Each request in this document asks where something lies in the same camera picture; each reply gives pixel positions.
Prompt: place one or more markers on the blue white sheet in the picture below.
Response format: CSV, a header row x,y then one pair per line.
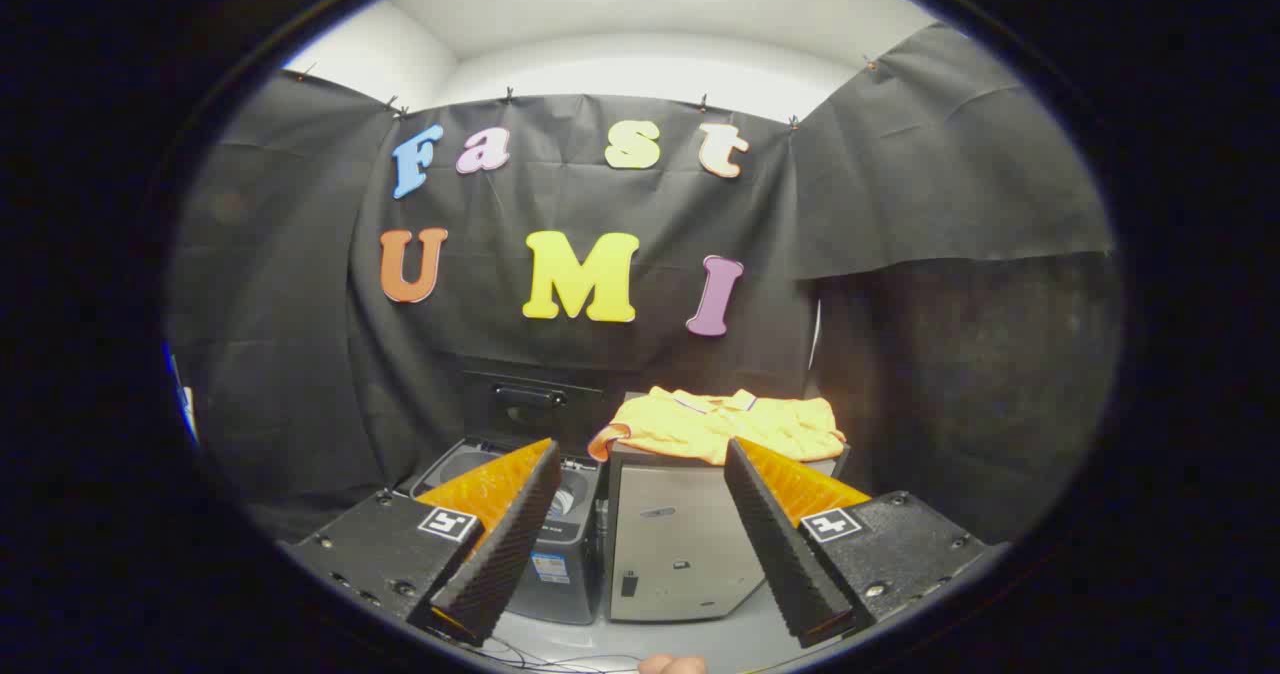
x,y
186,404

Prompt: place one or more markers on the dark glass washing machine lid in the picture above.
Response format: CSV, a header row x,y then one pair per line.
x,y
530,416

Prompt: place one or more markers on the black backdrop cloth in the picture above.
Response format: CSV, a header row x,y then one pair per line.
x,y
560,354

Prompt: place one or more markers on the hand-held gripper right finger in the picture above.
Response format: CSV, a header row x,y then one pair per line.
x,y
782,554

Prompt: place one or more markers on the grey metal cabinet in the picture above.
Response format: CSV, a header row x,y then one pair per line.
x,y
680,544

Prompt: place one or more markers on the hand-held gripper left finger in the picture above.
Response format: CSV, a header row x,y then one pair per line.
x,y
508,554

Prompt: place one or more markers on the dark grey washing machine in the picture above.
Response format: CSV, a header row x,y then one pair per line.
x,y
577,544

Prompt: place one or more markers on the orange yellow polo shirt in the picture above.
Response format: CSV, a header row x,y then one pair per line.
x,y
700,424

